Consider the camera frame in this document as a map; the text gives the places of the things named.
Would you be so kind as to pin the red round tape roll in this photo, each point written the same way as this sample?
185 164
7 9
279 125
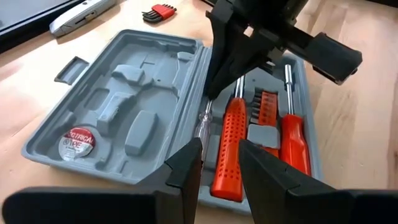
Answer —
76 143

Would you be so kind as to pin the thin steel screwdriver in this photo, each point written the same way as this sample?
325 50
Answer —
203 130

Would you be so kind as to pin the grey plastic tool case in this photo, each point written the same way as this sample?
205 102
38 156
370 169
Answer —
140 93

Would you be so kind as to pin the black aluminium table frame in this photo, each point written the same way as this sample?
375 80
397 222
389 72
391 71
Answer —
18 37

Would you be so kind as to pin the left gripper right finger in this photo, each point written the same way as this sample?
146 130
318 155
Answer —
267 174

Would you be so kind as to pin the grey utility knife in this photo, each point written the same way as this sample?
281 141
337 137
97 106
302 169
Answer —
81 15

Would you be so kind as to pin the red bit holder strip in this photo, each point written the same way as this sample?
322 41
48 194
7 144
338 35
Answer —
269 107

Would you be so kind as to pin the small red hand tool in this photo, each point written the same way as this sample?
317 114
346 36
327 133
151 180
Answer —
163 12

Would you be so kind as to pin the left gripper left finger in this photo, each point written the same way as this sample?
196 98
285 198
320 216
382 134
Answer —
186 168

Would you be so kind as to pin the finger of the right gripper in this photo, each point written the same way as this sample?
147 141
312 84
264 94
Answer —
222 56
258 56

